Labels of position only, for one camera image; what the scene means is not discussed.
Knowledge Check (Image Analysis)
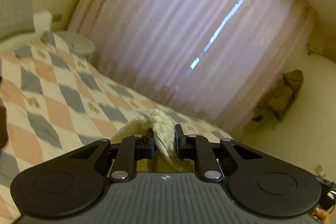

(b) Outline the white pillow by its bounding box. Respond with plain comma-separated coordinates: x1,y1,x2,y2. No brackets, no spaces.
0,10,52,54

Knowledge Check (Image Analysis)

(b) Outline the pink window curtain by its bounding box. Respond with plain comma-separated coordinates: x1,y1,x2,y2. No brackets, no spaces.
68,0,315,133

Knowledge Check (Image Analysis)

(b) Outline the white fleece garment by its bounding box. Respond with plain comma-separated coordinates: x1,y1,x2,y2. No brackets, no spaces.
110,109,195,173

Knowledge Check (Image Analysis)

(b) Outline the round white bedside table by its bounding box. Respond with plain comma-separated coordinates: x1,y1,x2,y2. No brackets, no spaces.
56,31,95,57

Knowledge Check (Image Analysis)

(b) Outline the person's right hand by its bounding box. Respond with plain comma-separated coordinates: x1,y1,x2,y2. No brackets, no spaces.
312,207,330,224

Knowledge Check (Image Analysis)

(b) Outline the brown bag on wall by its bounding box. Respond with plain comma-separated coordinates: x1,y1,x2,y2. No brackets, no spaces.
252,69,304,122

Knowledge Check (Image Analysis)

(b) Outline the checkered pastel quilt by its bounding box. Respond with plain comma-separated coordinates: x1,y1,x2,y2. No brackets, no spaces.
1,35,226,223

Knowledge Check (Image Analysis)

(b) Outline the grey knitted pillow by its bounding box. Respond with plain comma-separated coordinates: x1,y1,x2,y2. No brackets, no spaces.
1,0,35,40

